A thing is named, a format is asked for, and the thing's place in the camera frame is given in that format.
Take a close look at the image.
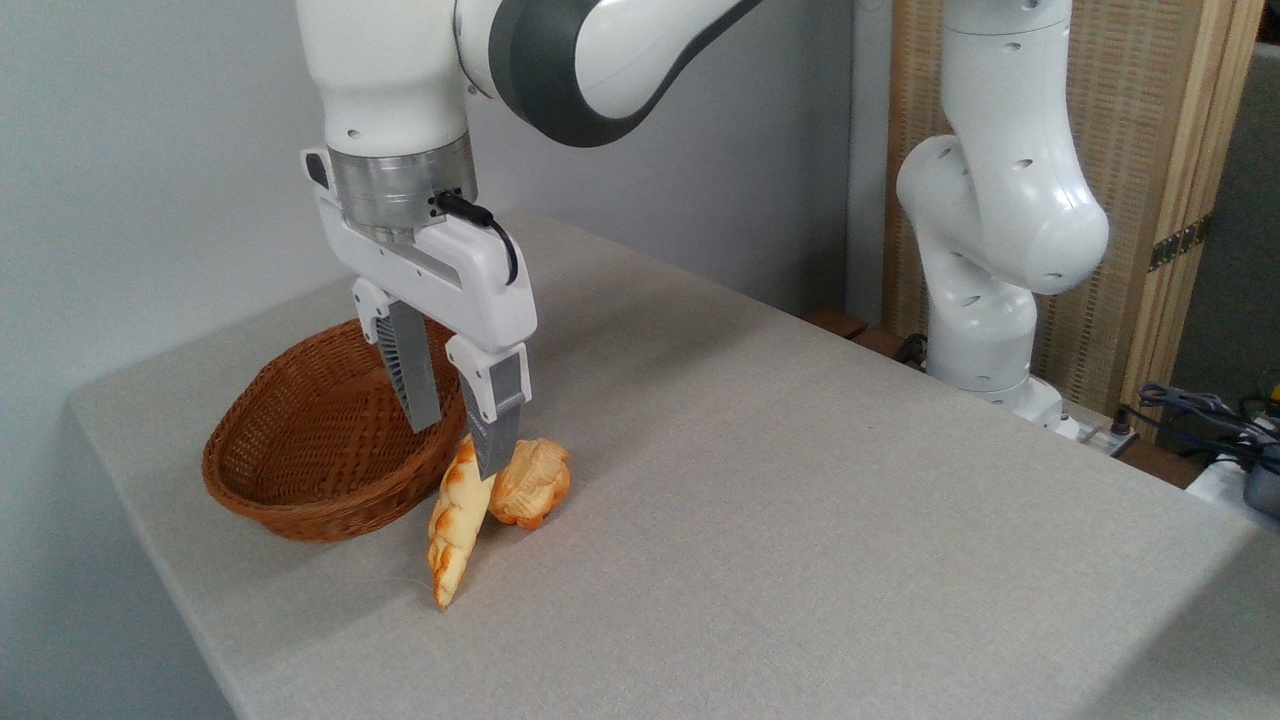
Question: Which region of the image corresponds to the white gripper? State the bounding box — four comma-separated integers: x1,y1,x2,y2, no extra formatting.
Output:
302,148,539,481

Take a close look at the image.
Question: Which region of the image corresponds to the round knotted bread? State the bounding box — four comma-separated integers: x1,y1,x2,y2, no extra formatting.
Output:
487,437,573,531

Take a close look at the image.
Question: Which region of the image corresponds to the long braided bread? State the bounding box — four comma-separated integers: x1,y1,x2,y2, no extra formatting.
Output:
427,432,497,612

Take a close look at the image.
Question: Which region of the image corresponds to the brown woven wicker basket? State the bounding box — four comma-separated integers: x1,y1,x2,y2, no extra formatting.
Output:
202,316,470,544

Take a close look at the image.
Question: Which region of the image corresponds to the bamboo folding screen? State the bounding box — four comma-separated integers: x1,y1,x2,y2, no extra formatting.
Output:
883,0,1267,442

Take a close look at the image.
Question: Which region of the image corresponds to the dark metal screen hinge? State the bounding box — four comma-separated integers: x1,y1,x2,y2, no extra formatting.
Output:
1148,214,1214,273

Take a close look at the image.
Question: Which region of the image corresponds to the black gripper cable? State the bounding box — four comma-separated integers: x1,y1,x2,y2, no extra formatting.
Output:
432,189,522,287

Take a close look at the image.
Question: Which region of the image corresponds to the blue and black cable bundle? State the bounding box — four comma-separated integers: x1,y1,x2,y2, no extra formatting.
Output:
1113,382,1280,473

